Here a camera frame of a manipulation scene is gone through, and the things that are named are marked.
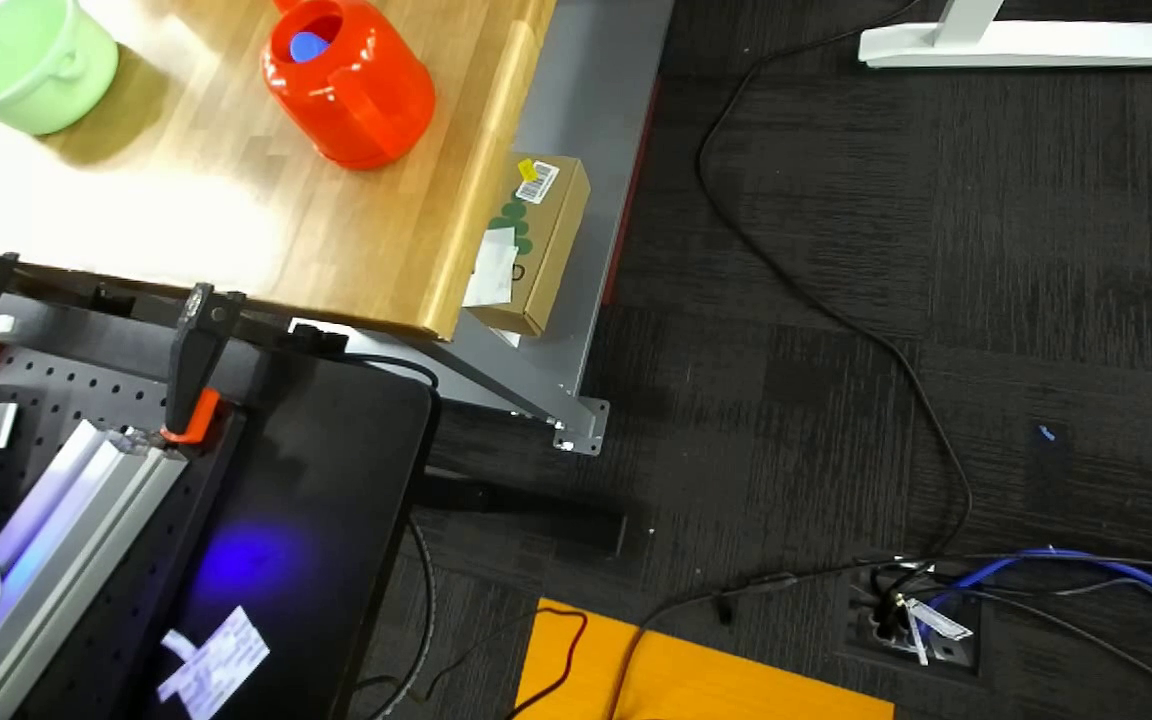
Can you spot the black perforated breadboard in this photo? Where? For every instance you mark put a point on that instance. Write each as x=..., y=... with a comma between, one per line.
x=322, y=533

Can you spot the grey metal table frame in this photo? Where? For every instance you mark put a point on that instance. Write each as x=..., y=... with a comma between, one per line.
x=597, y=175

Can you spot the white desk foot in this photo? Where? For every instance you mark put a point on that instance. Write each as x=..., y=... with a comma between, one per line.
x=1042, y=43

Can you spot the orange floor mat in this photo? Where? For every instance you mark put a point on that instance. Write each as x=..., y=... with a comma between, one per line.
x=708, y=681

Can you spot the aluminium extrusion profile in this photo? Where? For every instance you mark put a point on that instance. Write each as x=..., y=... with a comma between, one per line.
x=71, y=533

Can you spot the green plastic cup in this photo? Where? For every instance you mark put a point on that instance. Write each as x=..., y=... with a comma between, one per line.
x=30, y=63

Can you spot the blue ball in teapot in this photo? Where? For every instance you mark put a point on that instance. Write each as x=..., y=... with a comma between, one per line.
x=309, y=44

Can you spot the red toy teapot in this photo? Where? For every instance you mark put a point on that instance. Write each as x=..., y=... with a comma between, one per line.
x=356, y=94

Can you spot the white tape piece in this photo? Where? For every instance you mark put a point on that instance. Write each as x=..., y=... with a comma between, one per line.
x=217, y=662

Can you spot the small cardboard box green print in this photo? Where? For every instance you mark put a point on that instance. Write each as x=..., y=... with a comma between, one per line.
x=537, y=241

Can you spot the floor outlet box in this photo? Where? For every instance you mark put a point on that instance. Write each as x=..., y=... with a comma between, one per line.
x=917, y=622

